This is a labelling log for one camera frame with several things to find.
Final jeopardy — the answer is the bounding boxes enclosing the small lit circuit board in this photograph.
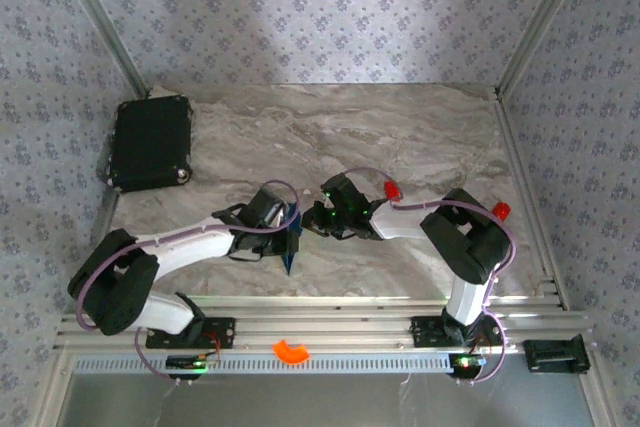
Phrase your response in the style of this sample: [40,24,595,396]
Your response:
[164,354,221,373]
[448,354,489,379]

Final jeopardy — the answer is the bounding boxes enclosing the aluminium base frame beam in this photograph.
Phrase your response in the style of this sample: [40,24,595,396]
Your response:
[52,295,592,354]

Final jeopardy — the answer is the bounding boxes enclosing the aluminium table side rail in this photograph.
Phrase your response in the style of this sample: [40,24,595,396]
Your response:
[87,191,124,248]
[492,89,571,311]

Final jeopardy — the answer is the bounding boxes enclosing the orange curved plastic piece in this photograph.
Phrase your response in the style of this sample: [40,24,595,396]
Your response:
[271,339,311,365]

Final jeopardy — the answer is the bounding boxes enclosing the black rectangular case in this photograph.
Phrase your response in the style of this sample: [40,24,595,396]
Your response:
[107,94,195,194]

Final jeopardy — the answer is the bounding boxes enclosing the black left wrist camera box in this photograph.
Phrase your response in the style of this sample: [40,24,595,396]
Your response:
[244,189,286,228]

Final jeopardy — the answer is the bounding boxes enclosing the aluminium corner post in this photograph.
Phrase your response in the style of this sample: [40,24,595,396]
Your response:
[496,0,599,98]
[49,0,152,101]

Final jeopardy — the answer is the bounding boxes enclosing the blue cloth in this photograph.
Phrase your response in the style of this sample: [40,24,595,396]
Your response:
[277,200,305,277]

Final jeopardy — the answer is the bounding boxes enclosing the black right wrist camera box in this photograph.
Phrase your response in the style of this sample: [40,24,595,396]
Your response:
[319,172,369,216]

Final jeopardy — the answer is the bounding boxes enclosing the aluminium frame leg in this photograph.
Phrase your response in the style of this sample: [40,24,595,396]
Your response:
[577,371,621,427]
[29,349,76,427]

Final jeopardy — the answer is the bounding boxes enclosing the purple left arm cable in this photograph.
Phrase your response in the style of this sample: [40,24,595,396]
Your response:
[74,179,301,386]

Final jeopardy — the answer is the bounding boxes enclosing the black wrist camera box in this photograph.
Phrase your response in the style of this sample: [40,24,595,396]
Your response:
[319,172,369,216]
[244,189,286,228]

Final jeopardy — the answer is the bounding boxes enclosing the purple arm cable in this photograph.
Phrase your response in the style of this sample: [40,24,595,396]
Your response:
[74,179,301,386]
[337,166,517,386]

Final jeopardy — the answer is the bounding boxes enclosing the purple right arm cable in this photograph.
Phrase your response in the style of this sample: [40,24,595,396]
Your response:
[337,166,517,386]

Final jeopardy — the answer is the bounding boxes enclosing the black clamp bracket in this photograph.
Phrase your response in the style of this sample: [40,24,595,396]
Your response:
[522,334,591,375]

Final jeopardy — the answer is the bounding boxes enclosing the grey slotted cable duct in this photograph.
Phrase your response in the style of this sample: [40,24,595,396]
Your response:
[72,352,454,376]

